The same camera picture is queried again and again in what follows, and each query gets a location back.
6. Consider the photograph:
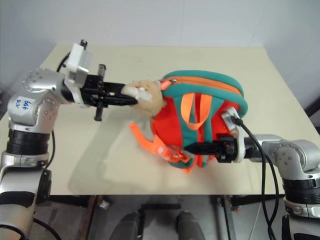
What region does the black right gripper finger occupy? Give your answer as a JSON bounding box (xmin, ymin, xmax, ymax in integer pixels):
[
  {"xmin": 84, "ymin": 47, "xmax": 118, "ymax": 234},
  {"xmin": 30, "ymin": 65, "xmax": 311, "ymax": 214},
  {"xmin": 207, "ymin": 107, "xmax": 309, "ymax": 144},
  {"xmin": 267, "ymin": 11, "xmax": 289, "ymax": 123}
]
[
  {"xmin": 184, "ymin": 147, "xmax": 221, "ymax": 157},
  {"xmin": 187, "ymin": 141, "xmax": 221, "ymax": 150}
]

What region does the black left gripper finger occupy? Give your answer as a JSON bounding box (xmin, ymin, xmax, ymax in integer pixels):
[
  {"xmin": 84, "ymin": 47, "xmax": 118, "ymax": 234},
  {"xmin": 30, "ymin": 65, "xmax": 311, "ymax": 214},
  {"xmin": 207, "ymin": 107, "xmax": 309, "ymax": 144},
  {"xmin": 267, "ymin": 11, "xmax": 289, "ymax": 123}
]
[
  {"xmin": 101, "ymin": 94, "xmax": 139, "ymax": 107},
  {"xmin": 102, "ymin": 81, "xmax": 126, "ymax": 95}
]

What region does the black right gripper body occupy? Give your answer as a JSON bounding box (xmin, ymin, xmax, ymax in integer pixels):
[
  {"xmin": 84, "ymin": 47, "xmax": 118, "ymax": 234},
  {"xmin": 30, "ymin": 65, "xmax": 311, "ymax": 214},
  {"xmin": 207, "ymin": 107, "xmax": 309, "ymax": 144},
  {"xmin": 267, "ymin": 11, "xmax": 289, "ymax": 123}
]
[{"xmin": 216, "ymin": 133, "xmax": 238, "ymax": 164}]

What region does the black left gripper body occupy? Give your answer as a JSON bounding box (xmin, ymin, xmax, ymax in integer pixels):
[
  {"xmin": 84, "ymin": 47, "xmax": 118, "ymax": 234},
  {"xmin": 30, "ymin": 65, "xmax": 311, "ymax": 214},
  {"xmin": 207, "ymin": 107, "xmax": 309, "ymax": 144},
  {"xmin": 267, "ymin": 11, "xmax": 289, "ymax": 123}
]
[{"xmin": 79, "ymin": 63, "xmax": 111, "ymax": 122}]

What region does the beige plush toy pendant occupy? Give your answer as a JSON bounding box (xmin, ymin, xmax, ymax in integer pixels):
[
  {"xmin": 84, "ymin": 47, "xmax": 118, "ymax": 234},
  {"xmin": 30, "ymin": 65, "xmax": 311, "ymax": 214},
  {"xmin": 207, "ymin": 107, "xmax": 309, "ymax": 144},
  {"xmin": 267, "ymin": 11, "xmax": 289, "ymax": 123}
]
[{"xmin": 120, "ymin": 79, "xmax": 168, "ymax": 118}]

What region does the orange and green backpack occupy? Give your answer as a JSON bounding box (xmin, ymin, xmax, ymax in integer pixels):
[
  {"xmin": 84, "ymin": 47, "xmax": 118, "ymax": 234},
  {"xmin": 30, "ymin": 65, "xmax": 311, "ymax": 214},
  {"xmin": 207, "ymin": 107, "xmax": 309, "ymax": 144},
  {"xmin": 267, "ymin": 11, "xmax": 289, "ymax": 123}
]
[{"xmin": 128, "ymin": 70, "xmax": 249, "ymax": 174}]

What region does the black flat bar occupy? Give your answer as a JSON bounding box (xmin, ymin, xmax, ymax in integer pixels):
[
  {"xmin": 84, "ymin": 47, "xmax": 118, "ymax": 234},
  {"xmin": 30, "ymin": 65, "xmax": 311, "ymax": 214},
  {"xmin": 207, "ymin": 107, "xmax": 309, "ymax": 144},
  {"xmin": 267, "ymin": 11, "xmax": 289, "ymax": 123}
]
[{"xmin": 140, "ymin": 203, "xmax": 182, "ymax": 212}]

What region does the metal table leg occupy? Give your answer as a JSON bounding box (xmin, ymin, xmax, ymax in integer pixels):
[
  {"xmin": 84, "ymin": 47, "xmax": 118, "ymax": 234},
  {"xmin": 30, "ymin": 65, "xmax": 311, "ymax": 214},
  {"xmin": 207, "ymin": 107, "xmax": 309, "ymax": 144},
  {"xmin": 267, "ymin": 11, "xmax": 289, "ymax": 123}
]
[{"xmin": 215, "ymin": 196, "xmax": 237, "ymax": 240}]

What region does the dark rounded shape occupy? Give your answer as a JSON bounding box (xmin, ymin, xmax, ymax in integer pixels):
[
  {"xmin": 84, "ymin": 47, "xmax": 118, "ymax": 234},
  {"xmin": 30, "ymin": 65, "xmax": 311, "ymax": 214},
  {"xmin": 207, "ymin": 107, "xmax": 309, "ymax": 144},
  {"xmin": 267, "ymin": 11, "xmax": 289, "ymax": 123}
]
[
  {"xmin": 175, "ymin": 211, "xmax": 205, "ymax": 240},
  {"xmin": 116, "ymin": 211, "xmax": 146, "ymax": 240}
]

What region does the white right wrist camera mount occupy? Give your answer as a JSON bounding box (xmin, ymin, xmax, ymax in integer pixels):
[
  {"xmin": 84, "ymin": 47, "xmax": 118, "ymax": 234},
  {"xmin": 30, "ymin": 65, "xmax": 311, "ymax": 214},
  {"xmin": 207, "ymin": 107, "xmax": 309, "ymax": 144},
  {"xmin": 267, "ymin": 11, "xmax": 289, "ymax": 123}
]
[{"xmin": 221, "ymin": 106, "xmax": 248, "ymax": 164}]

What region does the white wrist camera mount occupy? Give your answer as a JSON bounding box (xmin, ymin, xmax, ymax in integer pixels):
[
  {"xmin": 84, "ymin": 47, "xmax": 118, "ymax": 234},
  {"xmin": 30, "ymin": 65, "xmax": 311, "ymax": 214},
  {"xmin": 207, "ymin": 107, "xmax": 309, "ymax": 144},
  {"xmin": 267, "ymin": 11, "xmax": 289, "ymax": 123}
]
[
  {"xmin": 221, "ymin": 106, "xmax": 248, "ymax": 164},
  {"xmin": 65, "ymin": 39, "xmax": 94, "ymax": 88}
]

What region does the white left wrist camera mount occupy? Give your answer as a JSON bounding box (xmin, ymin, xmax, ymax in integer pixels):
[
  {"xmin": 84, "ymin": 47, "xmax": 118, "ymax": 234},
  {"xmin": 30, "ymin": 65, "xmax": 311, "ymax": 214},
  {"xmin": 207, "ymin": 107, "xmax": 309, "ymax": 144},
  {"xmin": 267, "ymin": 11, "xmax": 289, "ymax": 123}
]
[{"xmin": 65, "ymin": 39, "xmax": 94, "ymax": 88}]

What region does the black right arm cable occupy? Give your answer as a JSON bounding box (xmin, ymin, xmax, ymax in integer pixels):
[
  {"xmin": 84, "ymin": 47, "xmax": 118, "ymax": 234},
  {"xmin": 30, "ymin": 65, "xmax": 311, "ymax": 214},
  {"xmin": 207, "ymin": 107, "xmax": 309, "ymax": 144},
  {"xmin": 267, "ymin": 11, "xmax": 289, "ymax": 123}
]
[{"xmin": 232, "ymin": 116, "xmax": 280, "ymax": 240}]

